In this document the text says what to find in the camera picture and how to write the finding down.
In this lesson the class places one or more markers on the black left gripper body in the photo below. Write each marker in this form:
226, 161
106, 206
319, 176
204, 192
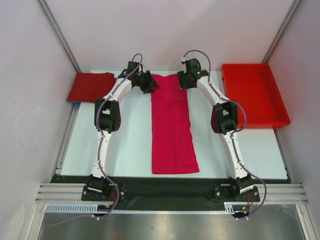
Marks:
144, 81

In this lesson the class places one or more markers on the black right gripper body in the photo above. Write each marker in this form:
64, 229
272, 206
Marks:
185, 80

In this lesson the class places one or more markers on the pink t shirt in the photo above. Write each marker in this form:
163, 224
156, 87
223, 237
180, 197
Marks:
173, 150

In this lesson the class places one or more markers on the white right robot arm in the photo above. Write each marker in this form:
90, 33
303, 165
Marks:
224, 121

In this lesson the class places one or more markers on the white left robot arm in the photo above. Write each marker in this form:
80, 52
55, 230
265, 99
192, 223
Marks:
107, 120

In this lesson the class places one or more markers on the folded dark red shirt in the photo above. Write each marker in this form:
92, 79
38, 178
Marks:
87, 87

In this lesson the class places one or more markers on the red plastic bin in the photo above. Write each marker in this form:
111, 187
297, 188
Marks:
254, 87

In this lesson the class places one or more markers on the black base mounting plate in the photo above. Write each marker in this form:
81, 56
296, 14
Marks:
165, 194

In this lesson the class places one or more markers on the left corner frame post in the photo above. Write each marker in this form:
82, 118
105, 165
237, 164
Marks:
49, 16

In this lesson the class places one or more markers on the corner frame post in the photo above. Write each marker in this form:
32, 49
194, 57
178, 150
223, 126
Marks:
282, 29
49, 16

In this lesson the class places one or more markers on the right corner frame post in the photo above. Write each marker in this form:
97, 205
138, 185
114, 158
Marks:
282, 29

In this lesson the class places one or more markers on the grey slotted cable duct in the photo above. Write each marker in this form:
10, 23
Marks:
78, 208

